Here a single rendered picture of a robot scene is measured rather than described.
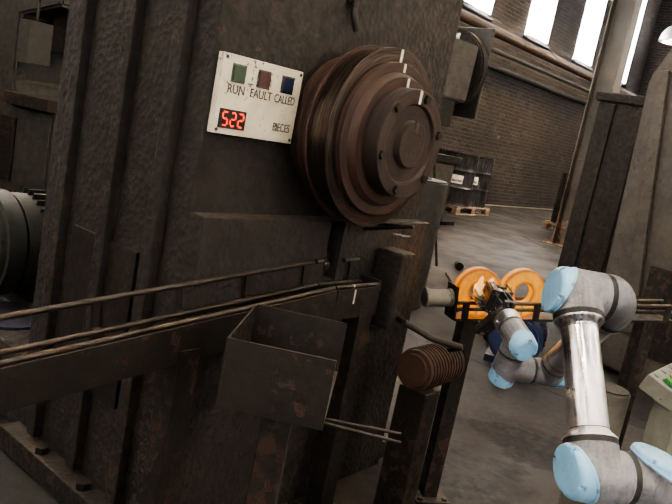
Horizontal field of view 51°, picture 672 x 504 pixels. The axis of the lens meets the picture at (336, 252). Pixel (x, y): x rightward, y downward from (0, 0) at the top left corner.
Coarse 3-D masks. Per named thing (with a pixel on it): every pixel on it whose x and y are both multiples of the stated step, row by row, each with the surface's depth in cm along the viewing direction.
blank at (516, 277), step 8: (512, 272) 225; (520, 272) 224; (528, 272) 224; (504, 280) 224; (512, 280) 224; (520, 280) 224; (528, 280) 225; (536, 280) 226; (512, 288) 224; (528, 288) 229; (536, 288) 226; (512, 296) 225; (528, 296) 229; (536, 296) 227; (520, 312) 227; (528, 312) 228
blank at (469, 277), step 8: (464, 272) 221; (472, 272) 219; (480, 272) 220; (488, 272) 221; (456, 280) 221; (464, 280) 219; (472, 280) 220; (488, 280) 222; (496, 280) 222; (464, 288) 220; (464, 296) 221; (472, 312) 223; (480, 312) 223
